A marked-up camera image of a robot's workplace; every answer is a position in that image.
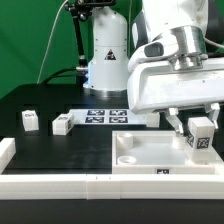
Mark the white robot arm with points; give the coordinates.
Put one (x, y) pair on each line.
(192, 22)

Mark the white marker sheet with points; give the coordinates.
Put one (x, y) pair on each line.
(107, 117)

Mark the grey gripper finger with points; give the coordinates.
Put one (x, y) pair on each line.
(171, 115)
(213, 110)

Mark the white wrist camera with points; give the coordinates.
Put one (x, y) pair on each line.
(157, 50)

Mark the white U-shaped fence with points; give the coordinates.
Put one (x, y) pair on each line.
(115, 186)

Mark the white square tabletop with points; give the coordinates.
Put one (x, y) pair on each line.
(153, 152)

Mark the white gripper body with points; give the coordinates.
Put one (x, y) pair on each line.
(155, 87)

